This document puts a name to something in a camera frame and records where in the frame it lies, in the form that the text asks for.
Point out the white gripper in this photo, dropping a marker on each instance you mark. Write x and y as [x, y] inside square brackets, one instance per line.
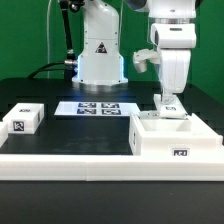
[173, 44]

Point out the white cabinet door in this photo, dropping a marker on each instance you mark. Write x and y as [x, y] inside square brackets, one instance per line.
[163, 111]

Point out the white cabinet body box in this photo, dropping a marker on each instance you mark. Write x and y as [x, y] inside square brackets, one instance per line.
[171, 137]

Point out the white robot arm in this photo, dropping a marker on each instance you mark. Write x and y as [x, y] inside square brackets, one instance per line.
[100, 63]

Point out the white cabinet top block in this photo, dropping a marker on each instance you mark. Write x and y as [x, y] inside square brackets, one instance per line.
[24, 118]

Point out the white marker sheet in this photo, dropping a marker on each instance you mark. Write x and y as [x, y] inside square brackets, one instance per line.
[107, 109]

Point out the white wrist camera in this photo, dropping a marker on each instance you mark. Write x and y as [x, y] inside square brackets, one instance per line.
[141, 57]

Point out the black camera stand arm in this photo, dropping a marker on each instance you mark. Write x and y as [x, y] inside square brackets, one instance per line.
[73, 6]

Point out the white U-shaped fence frame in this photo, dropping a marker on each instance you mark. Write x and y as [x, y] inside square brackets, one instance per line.
[201, 166]

